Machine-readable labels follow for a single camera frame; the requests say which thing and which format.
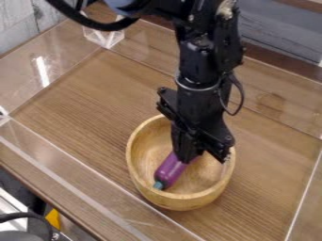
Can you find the brown wooden bowl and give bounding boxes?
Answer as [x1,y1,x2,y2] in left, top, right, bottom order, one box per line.
[125,115,236,211]

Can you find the black cable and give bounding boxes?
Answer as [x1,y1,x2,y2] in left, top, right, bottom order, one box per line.
[0,211,53,241]

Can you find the clear acrylic corner bracket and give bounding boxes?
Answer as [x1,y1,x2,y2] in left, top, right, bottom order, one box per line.
[78,10,125,50]

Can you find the clear acrylic tray wall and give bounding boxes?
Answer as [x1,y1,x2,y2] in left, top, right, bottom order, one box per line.
[0,106,204,241]

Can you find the purple toy eggplant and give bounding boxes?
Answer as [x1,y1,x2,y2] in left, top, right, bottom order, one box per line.
[153,152,200,190]

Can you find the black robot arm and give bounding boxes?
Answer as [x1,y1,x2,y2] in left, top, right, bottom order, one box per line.
[45,0,245,163]

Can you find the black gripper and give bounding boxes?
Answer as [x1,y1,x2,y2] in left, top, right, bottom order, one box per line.
[157,83,234,164]

